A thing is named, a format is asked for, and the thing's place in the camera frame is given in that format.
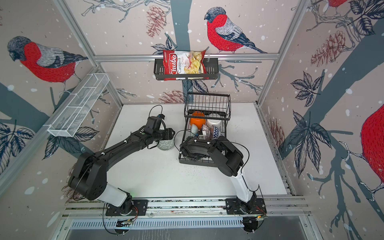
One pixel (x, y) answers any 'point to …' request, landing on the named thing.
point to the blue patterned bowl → (209, 130)
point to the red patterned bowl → (216, 131)
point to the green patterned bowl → (165, 144)
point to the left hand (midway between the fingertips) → (171, 132)
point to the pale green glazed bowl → (194, 129)
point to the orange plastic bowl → (199, 122)
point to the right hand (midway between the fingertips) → (217, 148)
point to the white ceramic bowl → (216, 122)
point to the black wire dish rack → (211, 105)
